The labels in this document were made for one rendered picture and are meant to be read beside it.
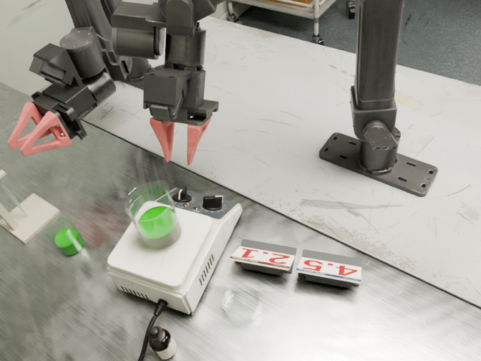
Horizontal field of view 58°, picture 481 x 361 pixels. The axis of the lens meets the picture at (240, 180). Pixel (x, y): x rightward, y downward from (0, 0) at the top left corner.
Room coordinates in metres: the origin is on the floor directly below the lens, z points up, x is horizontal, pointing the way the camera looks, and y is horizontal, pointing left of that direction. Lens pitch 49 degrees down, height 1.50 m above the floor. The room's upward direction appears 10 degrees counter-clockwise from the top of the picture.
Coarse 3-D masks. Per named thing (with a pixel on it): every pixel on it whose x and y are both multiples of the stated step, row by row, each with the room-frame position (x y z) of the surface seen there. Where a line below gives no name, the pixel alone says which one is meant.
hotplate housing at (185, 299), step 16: (240, 208) 0.44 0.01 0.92; (224, 224) 0.39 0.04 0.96; (208, 240) 0.36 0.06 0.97; (224, 240) 0.38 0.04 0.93; (208, 256) 0.34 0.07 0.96; (112, 272) 0.34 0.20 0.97; (192, 272) 0.31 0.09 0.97; (208, 272) 0.33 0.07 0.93; (128, 288) 0.33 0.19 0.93; (144, 288) 0.31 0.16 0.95; (160, 288) 0.30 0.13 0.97; (192, 288) 0.30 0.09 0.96; (160, 304) 0.29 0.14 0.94; (176, 304) 0.29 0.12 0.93; (192, 304) 0.28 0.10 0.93
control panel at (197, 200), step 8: (176, 192) 0.49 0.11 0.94; (192, 192) 0.49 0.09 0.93; (192, 200) 0.46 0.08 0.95; (200, 200) 0.46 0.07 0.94; (224, 200) 0.46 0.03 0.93; (184, 208) 0.43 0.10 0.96; (192, 208) 0.43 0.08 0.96; (200, 208) 0.43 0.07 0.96; (224, 208) 0.43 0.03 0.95; (216, 216) 0.41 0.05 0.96
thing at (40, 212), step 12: (0, 204) 0.50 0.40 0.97; (24, 204) 0.55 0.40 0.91; (36, 204) 0.55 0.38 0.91; (48, 204) 0.54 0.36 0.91; (12, 216) 0.53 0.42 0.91; (24, 216) 0.52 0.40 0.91; (36, 216) 0.52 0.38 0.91; (48, 216) 0.51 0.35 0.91; (12, 228) 0.50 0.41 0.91; (24, 228) 0.50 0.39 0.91; (36, 228) 0.49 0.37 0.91; (24, 240) 0.47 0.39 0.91
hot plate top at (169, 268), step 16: (176, 208) 0.42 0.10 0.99; (192, 224) 0.38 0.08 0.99; (208, 224) 0.38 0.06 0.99; (128, 240) 0.37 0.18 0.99; (192, 240) 0.35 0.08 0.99; (112, 256) 0.35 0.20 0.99; (128, 256) 0.34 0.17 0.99; (144, 256) 0.34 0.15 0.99; (160, 256) 0.34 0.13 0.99; (176, 256) 0.33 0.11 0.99; (192, 256) 0.33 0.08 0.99; (128, 272) 0.32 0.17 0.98; (144, 272) 0.31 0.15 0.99; (160, 272) 0.31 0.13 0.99; (176, 272) 0.31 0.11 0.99; (176, 288) 0.29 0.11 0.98
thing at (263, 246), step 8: (248, 240) 0.39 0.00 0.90; (248, 248) 0.38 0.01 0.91; (256, 248) 0.37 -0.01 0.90; (264, 248) 0.37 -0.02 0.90; (272, 248) 0.37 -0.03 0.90; (280, 248) 0.37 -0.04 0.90; (288, 248) 0.36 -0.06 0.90; (296, 248) 0.36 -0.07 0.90; (240, 264) 0.34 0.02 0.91; (248, 264) 0.34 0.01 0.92; (256, 264) 0.32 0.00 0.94; (264, 264) 0.32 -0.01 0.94; (272, 272) 0.32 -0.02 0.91; (280, 272) 0.32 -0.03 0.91; (288, 272) 0.32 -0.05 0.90
